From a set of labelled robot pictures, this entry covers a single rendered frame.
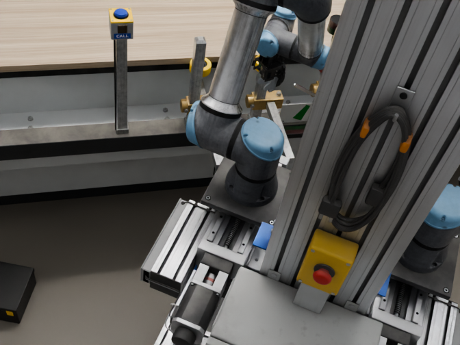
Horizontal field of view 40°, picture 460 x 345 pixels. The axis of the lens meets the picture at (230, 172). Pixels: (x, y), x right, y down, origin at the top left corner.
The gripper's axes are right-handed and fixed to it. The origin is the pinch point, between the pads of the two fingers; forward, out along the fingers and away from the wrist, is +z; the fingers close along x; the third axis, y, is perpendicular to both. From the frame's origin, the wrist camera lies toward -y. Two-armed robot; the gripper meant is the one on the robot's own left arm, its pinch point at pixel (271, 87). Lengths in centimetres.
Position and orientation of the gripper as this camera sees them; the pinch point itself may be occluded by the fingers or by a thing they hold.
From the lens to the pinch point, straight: 223.8
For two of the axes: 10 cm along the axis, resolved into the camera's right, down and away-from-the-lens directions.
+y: -8.3, 3.6, -4.3
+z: -1.3, 6.3, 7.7
